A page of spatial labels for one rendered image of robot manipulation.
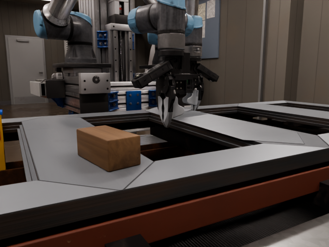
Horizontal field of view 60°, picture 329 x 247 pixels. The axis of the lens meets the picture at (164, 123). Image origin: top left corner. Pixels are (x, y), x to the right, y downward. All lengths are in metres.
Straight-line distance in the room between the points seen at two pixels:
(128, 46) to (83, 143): 1.18
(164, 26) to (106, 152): 0.44
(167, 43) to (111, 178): 0.45
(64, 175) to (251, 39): 4.52
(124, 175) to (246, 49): 4.52
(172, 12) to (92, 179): 0.50
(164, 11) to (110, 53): 0.85
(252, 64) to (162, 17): 4.04
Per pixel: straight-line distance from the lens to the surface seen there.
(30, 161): 0.58
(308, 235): 0.51
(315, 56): 4.23
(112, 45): 1.61
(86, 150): 0.50
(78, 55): 1.42
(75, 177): 0.44
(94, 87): 1.30
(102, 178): 0.43
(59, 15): 1.33
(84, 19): 1.45
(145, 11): 0.85
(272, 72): 4.19
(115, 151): 0.44
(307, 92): 4.26
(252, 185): 0.52
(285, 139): 0.70
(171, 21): 0.78
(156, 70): 0.76
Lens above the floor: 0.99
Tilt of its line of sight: 10 degrees down
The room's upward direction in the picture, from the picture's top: straight up
